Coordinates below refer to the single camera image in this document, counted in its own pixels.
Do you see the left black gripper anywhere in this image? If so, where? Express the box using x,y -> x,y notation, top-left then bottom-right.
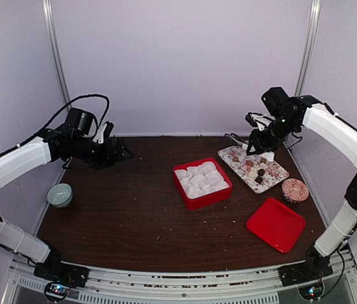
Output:
71,136 -> 134,170

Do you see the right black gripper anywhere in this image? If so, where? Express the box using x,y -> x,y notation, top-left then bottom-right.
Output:
247,114 -> 298,155

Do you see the metal serving tongs white handle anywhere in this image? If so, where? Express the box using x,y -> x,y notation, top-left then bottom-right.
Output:
224,133 -> 275,162

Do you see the dark square chocolate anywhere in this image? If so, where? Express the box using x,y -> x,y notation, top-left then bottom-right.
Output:
255,176 -> 263,184

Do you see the red square tin box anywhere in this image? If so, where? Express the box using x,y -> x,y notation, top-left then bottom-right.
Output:
173,158 -> 233,210

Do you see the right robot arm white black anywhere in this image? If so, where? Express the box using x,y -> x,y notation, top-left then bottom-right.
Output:
246,87 -> 357,280

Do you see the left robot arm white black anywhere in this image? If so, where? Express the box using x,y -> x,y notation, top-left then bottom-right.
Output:
0,122 -> 134,281

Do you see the star shaped brown chocolate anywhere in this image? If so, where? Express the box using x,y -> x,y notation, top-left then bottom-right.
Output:
246,160 -> 254,167

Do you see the floral rectangular tray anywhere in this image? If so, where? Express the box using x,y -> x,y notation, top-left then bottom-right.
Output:
218,146 -> 290,194

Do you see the red patterned small bowl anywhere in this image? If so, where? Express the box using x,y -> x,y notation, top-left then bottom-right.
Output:
282,178 -> 310,205

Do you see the pale green ceramic bowl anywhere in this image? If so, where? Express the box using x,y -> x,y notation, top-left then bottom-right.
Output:
46,183 -> 73,208

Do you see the red tin lid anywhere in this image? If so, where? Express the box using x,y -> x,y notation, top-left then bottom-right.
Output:
246,198 -> 306,254

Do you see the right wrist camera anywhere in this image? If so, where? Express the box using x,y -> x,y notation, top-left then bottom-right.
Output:
245,112 -> 273,131

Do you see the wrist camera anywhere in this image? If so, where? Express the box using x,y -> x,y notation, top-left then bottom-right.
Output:
93,122 -> 114,144
245,112 -> 273,131

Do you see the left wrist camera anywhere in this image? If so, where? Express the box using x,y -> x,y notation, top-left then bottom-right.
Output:
93,122 -> 114,144

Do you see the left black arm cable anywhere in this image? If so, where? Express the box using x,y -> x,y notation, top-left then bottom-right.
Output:
35,93 -> 110,140

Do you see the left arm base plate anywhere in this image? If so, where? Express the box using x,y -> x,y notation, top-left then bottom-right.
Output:
34,262 -> 89,303

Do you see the front aluminium rail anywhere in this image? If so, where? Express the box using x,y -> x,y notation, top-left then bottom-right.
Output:
6,250 -> 357,304

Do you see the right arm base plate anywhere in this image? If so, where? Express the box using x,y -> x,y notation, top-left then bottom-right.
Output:
278,263 -> 333,301

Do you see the right aluminium frame post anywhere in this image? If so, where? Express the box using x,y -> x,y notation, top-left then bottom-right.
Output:
294,0 -> 321,96

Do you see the aluminium frame post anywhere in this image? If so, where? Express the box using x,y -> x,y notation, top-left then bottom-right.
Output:
42,0 -> 71,105
294,0 -> 321,96

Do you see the left aluminium frame post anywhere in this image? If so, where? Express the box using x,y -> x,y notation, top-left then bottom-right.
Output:
42,0 -> 71,105

